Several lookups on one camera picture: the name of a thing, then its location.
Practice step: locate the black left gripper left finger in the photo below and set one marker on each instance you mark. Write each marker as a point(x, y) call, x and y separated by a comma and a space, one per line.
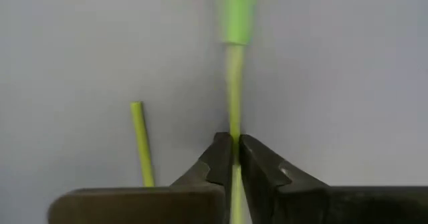
point(150, 207)

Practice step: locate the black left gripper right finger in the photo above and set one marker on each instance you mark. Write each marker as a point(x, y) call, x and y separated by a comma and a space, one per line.
point(334, 207)

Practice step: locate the red tulip green stem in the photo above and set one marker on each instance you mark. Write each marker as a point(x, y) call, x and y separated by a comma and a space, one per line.
point(142, 143)

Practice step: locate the white flower spray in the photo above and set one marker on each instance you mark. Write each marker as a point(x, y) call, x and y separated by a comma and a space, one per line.
point(235, 83)

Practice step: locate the blue-grey table mat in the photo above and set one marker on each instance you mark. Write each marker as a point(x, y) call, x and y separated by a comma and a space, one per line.
point(334, 83)

